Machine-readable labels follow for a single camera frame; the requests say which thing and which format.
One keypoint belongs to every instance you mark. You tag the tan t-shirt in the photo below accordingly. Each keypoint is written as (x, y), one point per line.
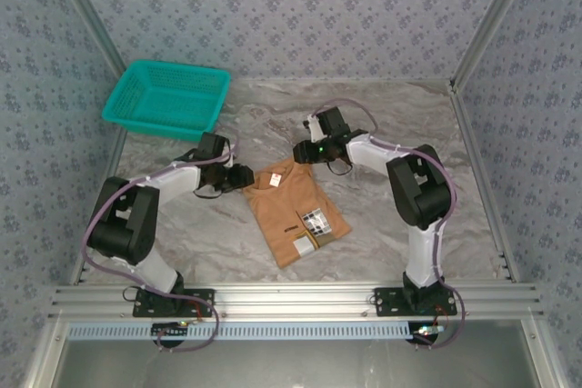
(282, 206)

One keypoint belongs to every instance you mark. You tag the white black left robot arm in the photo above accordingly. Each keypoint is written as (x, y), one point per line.
(154, 270)

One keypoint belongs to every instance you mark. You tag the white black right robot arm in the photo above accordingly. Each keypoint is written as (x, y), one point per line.
(423, 256)

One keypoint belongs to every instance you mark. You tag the teal plastic basket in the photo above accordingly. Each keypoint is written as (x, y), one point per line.
(168, 97)

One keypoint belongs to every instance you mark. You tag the grey metal lower panel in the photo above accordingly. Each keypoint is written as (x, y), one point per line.
(291, 365)

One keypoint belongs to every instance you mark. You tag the small circuit board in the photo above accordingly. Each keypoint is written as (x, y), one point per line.
(427, 331)

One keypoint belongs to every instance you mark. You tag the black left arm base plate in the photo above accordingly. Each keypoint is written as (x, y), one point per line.
(200, 304)

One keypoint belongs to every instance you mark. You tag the aluminium mounting rail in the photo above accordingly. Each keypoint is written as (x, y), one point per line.
(291, 299)

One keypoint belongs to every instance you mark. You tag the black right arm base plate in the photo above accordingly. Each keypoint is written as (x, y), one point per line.
(386, 304)

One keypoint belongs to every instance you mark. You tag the aluminium frame post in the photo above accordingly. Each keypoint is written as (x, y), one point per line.
(495, 15)
(90, 15)

